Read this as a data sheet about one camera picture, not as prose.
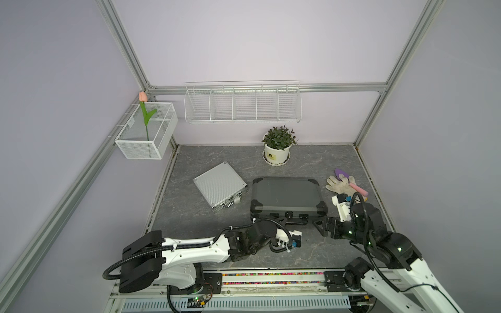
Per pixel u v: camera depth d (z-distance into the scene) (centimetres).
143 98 85
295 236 63
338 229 61
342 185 101
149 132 83
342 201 63
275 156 106
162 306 77
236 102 101
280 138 98
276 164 111
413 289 45
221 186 97
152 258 41
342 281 73
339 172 108
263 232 54
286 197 91
